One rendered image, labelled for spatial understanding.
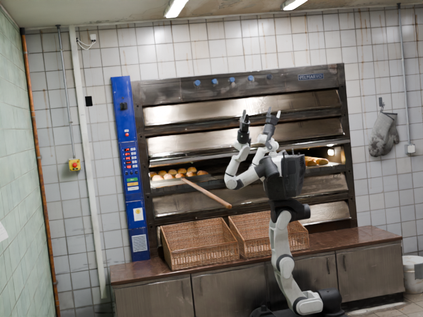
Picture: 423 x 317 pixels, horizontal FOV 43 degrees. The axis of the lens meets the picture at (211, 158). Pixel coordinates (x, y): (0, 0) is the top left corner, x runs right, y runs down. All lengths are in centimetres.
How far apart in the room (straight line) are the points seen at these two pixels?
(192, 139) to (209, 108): 31
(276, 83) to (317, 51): 48
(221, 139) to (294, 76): 88
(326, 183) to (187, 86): 155
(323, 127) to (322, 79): 43
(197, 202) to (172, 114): 79
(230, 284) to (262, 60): 196
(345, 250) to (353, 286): 32
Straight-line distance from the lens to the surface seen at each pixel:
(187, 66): 472
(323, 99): 505
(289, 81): 496
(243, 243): 440
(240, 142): 370
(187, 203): 474
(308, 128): 499
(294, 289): 414
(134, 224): 468
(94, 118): 463
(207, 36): 479
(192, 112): 470
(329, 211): 513
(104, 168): 465
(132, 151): 461
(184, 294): 431
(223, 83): 479
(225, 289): 438
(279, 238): 400
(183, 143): 469
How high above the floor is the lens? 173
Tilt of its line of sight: 4 degrees down
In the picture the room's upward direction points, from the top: 6 degrees counter-clockwise
